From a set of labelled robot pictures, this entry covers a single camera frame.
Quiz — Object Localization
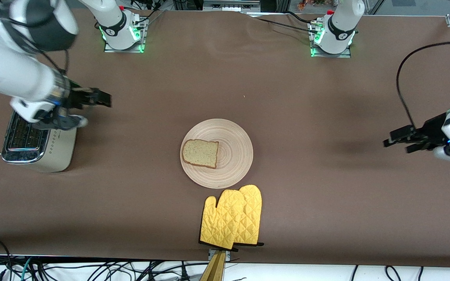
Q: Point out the slice of bread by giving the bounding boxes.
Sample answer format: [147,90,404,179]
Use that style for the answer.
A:
[182,139,219,169]

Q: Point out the round wooden plate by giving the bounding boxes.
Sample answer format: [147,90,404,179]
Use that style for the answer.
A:
[180,119,254,189]

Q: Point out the white chrome toaster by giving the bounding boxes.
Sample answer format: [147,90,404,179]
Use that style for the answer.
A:
[1,111,78,173]

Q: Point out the brown table cover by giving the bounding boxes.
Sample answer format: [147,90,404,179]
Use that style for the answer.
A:
[0,7,450,268]

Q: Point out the colourful background object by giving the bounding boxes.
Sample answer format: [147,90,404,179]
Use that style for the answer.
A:
[297,0,337,10]

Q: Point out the yellow quilted oven mitt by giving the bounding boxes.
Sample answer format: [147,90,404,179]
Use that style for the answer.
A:
[233,185,265,247]
[199,189,246,251]

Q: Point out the wooden stick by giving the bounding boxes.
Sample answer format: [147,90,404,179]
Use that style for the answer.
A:
[199,251,226,281]

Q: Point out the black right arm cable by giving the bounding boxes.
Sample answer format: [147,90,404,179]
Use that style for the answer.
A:
[0,8,71,76]

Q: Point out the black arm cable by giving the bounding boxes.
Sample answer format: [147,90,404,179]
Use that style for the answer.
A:
[0,8,71,76]
[396,41,450,131]

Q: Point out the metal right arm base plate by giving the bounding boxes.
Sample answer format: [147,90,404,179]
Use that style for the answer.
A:
[104,18,146,53]

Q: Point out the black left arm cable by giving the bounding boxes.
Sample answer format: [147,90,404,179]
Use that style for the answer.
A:
[396,41,450,131]

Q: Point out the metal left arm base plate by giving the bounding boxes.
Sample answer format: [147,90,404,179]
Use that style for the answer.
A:
[309,21,352,58]

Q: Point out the short black cable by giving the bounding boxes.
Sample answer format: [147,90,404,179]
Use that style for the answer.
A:
[284,11,321,25]

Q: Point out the aluminium frame rail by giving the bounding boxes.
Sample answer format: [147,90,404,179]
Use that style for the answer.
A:
[203,0,261,12]

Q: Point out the long black cable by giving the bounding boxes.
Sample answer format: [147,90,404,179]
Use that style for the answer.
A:
[248,17,321,36]

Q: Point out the teal cable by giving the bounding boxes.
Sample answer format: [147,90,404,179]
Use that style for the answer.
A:
[21,257,34,281]

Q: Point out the small metal bracket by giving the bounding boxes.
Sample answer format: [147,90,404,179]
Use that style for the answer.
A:
[208,249,231,263]

